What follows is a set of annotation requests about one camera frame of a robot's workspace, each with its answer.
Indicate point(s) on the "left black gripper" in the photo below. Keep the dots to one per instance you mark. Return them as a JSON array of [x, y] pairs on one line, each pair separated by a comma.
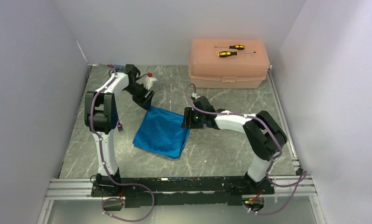
[[145, 102]]

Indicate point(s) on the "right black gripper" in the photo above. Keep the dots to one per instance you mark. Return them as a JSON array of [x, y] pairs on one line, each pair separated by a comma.
[[188, 122]]

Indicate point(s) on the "blue cloth napkin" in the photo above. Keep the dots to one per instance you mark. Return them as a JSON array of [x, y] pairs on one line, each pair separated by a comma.
[[161, 133]]

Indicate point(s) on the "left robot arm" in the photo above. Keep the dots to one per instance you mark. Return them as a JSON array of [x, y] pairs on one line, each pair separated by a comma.
[[101, 116]]

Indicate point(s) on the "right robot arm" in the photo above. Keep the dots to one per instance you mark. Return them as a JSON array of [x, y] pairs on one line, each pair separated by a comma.
[[263, 133]]

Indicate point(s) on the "purple fork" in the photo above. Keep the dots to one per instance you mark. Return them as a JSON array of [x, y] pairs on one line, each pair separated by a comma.
[[120, 127]]

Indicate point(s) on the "blue red screwdriver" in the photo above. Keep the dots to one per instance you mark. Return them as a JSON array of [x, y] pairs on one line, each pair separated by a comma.
[[115, 66]]

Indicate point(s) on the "peach plastic toolbox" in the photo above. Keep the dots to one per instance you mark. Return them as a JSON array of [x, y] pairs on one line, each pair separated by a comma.
[[245, 71]]

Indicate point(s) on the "yellow black screwdriver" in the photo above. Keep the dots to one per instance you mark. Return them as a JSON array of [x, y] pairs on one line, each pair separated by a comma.
[[224, 54]]

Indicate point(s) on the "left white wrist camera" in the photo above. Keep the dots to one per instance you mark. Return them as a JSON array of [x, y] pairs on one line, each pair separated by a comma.
[[149, 81]]

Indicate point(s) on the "small black-handled screwdriver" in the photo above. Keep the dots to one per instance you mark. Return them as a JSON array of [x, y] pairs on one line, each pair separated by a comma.
[[236, 47]]

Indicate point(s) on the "aluminium frame rail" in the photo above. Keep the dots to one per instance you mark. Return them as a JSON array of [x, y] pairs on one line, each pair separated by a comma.
[[81, 189]]

